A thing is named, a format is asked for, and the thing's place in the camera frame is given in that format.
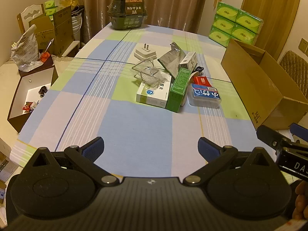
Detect open brown carton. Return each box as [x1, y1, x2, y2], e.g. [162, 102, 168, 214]
[29, 6, 74, 56]

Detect yellow plastic bag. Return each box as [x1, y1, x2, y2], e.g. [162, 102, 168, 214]
[60, 0, 80, 8]

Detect red candy packet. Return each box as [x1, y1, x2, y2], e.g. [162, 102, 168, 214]
[192, 76, 211, 87]

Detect white medicine box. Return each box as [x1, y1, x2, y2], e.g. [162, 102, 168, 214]
[136, 73, 175, 109]

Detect person's right hand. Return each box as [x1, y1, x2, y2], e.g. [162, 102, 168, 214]
[292, 180, 308, 220]

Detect green carton box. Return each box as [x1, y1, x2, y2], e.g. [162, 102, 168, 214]
[166, 68, 193, 113]

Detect wooden door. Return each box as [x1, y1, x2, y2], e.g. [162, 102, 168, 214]
[241, 0, 304, 60]

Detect white plastic bag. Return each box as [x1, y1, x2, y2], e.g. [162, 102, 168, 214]
[11, 24, 40, 72]

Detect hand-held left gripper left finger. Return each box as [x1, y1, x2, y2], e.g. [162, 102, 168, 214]
[25, 137, 119, 187]

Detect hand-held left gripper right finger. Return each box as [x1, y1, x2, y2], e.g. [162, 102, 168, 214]
[183, 137, 277, 187]

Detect dark green food container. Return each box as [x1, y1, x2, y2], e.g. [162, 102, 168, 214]
[107, 0, 148, 31]

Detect quilted beige chair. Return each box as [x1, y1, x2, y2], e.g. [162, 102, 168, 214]
[279, 50, 308, 100]

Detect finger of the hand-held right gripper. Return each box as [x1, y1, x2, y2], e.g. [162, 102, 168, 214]
[256, 125, 308, 151]
[289, 123, 308, 139]

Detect dark brown open gift box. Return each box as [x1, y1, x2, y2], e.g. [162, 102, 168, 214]
[7, 53, 59, 133]

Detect white power adapter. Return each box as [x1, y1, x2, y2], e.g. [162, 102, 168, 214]
[134, 43, 157, 62]

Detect small cardboard parcels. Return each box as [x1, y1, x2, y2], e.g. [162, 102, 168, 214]
[0, 137, 20, 205]

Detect silver foil bag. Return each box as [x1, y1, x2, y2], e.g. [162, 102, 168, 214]
[157, 42, 190, 77]

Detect clear box with blue label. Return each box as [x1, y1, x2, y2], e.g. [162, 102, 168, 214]
[188, 83, 222, 109]

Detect clear plastic packaging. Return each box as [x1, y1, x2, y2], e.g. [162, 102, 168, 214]
[131, 59, 166, 86]

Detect stack of green tissue packs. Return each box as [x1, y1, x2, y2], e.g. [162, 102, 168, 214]
[208, 1, 263, 48]

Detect white ornate chair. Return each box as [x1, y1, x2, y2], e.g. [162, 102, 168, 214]
[17, 3, 46, 34]

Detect brown curtain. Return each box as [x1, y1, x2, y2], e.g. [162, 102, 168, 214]
[54, 0, 210, 33]

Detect white box with green print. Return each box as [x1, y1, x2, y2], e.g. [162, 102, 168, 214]
[179, 52, 198, 72]

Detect brown cardboard box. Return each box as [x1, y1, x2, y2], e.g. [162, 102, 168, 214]
[221, 38, 308, 131]

